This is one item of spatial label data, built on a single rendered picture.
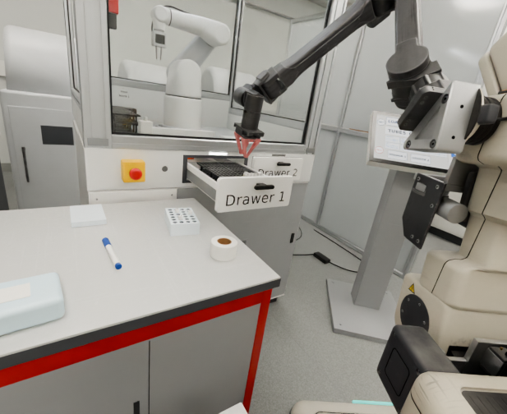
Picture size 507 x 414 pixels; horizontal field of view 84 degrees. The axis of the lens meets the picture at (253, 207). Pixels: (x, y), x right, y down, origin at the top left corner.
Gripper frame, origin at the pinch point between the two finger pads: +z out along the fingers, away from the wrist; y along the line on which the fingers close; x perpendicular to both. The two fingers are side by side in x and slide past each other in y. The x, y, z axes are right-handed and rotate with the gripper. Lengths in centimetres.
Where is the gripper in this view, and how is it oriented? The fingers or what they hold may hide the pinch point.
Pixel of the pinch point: (243, 153)
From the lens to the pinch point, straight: 99.1
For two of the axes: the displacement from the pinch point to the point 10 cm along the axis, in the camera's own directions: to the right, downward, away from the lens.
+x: -8.5, 0.9, -5.2
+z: -2.0, 8.5, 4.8
